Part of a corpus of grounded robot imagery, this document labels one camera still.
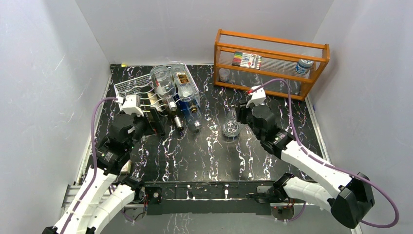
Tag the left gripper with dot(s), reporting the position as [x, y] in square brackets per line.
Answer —
[157, 123]

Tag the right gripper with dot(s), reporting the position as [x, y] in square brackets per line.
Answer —
[241, 110]

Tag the brown wine bottle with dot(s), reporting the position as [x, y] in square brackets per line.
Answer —
[174, 114]

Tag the dark green bottle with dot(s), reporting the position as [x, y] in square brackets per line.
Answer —
[151, 100]

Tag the round clear glass bottle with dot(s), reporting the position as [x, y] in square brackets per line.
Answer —
[165, 86]

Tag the dark bottle black foil top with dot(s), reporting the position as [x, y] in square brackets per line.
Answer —
[186, 90]

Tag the clear bottle silver cap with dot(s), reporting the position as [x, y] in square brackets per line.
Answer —
[231, 127]

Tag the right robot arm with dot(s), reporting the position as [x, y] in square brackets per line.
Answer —
[348, 198]

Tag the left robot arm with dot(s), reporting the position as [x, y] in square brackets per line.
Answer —
[88, 213]

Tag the orange wooden shelf rack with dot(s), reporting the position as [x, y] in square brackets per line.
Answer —
[279, 58]

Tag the small clear plastic cup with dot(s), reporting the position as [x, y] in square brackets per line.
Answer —
[224, 75]

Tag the colour marker pen set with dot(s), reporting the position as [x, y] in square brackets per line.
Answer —
[247, 60]

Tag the beige remote control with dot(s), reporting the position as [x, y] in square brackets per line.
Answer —
[126, 169]

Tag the blue white lidded jar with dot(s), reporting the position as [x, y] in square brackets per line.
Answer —
[303, 67]

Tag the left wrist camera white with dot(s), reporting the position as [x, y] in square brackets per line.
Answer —
[131, 105]

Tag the white wire wine rack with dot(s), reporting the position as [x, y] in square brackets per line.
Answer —
[140, 85]

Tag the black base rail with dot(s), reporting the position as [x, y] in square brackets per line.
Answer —
[222, 197]

